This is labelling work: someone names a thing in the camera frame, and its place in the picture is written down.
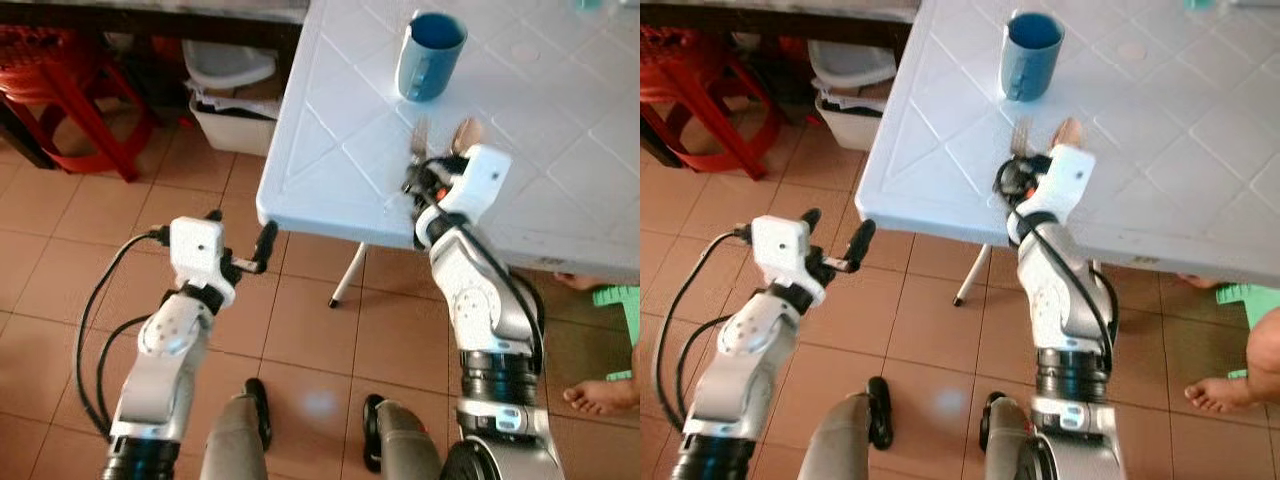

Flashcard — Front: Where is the white plastic bin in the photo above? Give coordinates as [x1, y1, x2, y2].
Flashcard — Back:
[807, 39, 893, 153]
[182, 39, 282, 157]

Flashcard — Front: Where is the blue ceramic mug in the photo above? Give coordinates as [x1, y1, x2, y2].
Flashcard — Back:
[1001, 10, 1066, 103]
[395, 10, 469, 103]

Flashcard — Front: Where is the white plastic table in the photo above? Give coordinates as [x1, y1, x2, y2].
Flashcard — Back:
[855, 0, 1280, 307]
[256, 0, 641, 309]

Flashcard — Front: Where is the grey left robot leg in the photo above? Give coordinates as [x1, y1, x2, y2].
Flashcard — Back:
[796, 376, 895, 480]
[198, 377, 274, 480]

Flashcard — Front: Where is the grey robot leg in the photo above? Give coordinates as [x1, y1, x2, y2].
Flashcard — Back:
[361, 392, 447, 480]
[978, 390, 1046, 480]
[796, 376, 895, 480]
[198, 377, 274, 480]

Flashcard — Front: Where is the red plastic stool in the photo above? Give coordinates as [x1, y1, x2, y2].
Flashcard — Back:
[0, 25, 157, 184]
[640, 25, 773, 182]

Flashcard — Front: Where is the dark wooden table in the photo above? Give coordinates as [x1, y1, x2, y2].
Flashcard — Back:
[640, 0, 923, 61]
[0, 0, 311, 171]

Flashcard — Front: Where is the green plastic stool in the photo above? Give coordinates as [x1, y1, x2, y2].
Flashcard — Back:
[1214, 283, 1280, 380]
[591, 284, 641, 382]

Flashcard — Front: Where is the grey right robot leg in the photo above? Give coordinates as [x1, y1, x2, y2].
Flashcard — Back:
[978, 390, 1046, 480]
[361, 392, 447, 480]

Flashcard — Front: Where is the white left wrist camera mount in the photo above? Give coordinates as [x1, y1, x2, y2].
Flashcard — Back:
[750, 214, 827, 303]
[167, 215, 239, 307]

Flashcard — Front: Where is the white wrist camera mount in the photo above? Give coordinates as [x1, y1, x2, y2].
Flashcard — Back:
[438, 143, 514, 225]
[167, 215, 239, 307]
[1018, 143, 1097, 227]
[750, 214, 827, 303]

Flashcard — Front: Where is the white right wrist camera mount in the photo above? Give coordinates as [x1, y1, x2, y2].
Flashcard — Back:
[438, 143, 514, 225]
[1018, 143, 1097, 227]

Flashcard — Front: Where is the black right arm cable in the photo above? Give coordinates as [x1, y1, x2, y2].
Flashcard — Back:
[994, 157, 1120, 366]
[404, 155, 547, 373]

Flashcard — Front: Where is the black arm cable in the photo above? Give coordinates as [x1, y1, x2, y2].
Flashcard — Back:
[74, 227, 173, 441]
[994, 157, 1120, 366]
[404, 155, 547, 373]
[652, 226, 753, 433]

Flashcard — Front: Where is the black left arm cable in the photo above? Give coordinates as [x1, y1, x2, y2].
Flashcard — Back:
[652, 226, 753, 433]
[74, 227, 173, 441]

